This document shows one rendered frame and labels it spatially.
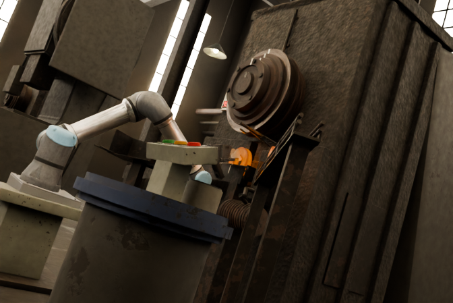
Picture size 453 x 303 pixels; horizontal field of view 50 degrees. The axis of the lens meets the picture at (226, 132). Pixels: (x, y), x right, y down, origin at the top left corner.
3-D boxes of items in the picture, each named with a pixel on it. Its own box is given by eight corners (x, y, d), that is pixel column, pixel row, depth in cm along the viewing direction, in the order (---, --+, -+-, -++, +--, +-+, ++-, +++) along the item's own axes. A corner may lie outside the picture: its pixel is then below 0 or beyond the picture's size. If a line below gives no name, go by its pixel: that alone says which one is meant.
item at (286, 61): (224, 135, 266) (250, 58, 275) (282, 139, 228) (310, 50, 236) (216, 131, 263) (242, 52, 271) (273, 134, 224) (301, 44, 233)
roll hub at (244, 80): (226, 112, 255) (243, 64, 260) (260, 112, 232) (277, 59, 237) (218, 108, 251) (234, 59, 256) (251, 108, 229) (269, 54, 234)
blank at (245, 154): (233, 154, 253) (228, 152, 251) (253, 144, 242) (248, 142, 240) (231, 181, 246) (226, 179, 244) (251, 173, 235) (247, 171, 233)
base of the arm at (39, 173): (26, 183, 172) (38, 157, 174) (14, 175, 184) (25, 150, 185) (64, 195, 182) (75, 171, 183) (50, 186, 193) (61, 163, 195)
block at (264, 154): (261, 204, 228) (276, 156, 232) (273, 207, 221) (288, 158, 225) (245, 198, 222) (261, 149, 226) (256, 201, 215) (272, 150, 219)
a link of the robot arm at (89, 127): (33, 137, 187) (157, 86, 209) (29, 135, 200) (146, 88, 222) (46, 164, 189) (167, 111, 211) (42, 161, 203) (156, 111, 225)
